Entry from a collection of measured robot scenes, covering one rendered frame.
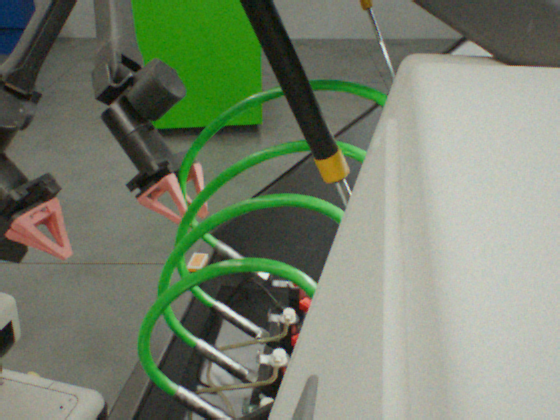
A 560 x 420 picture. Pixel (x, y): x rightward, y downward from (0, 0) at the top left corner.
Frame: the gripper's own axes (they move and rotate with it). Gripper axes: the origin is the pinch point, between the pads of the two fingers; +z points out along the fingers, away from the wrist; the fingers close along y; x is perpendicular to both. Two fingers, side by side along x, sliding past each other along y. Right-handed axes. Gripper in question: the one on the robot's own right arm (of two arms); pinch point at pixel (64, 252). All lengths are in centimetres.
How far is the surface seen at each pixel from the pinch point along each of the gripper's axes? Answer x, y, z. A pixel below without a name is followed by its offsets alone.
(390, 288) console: -29, 57, 13
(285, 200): 3.6, 31.1, 12.4
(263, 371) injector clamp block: 11.8, 0.2, 32.7
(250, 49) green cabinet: 306, -133, -59
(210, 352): 1.3, 7.5, 22.4
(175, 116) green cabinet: 275, -201, -60
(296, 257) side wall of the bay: 49, -10, 29
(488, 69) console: -14, 59, 11
